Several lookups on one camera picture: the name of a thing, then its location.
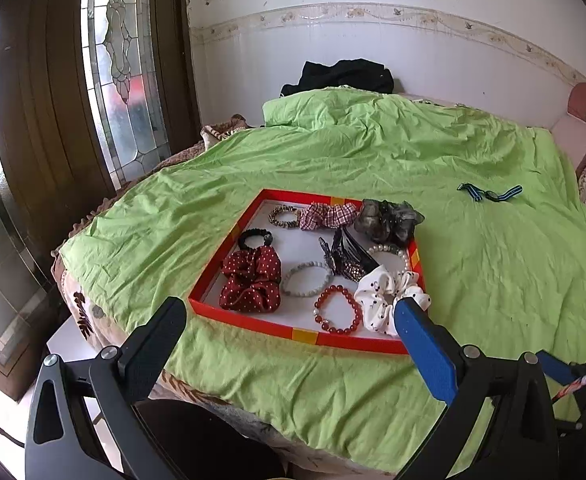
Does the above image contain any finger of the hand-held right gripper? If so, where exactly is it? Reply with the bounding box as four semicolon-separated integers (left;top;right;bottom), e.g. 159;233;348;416
538;350;586;387

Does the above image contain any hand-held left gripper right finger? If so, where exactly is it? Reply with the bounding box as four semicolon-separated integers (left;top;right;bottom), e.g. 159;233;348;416
393;296;558;480

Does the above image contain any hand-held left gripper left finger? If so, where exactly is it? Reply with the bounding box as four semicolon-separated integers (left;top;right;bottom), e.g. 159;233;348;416
24;296;188;480

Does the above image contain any red white striped strap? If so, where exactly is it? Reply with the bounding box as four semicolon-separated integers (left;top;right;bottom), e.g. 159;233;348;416
552;366;586;402

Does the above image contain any white dotted scrunchie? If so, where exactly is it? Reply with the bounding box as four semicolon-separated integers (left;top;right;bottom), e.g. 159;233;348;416
354;262;432;337

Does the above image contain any red bead bracelet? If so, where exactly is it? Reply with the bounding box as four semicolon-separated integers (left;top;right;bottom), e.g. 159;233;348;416
314;285;364;335

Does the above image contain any white pearl bracelet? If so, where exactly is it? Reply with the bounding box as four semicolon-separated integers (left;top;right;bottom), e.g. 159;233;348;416
367;242;411;281

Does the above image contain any black scrunchie with bead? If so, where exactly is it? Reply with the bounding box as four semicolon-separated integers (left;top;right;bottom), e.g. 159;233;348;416
237;228;275;253

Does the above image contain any grey bead bracelet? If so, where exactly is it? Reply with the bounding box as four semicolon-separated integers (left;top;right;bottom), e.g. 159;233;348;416
279;261;332;298

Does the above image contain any pink plaid scrunchie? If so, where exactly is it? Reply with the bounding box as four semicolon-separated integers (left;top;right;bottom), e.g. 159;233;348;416
299;201;364;233

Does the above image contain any red cardboard tray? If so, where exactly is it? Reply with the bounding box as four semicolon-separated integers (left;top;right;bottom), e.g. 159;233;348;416
188;188;426;356

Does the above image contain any green bedsheet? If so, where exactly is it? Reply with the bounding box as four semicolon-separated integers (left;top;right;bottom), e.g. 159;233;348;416
60;87;586;473

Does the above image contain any red dotted scrunchie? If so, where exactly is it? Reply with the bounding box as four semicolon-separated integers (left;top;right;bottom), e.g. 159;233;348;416
219;248;284;314

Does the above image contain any dark brown chair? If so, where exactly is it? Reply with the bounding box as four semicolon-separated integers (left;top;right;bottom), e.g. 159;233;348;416
133;397;294;480

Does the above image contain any black claw hair clip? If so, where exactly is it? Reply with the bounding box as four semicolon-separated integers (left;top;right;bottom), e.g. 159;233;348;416
332;227;380;282

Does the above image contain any grey sheer scrunchie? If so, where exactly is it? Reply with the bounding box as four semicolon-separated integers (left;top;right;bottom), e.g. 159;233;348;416
354;198;425;248

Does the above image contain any glass door panel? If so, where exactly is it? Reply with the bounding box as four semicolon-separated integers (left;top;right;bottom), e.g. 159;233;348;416
0;10;60;377

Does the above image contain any leopard print scrunchie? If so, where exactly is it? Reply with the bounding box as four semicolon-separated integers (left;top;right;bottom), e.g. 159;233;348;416
267;204;302;231

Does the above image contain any brown patterned pillow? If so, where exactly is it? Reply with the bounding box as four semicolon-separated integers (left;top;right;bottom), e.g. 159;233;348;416
200;114;250;150

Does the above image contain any stained glass window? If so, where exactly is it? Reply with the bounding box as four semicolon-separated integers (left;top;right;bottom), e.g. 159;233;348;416
80;0;172;191

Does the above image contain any black garment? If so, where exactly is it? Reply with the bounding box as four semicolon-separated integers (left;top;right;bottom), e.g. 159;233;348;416
280;59;395;97

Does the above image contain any blue striped strap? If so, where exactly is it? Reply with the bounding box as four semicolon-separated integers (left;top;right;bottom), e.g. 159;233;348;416
457;182;524;204

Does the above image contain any dark wooden door frame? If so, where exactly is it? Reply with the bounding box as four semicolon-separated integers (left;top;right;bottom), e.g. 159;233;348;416
0;0;198;401

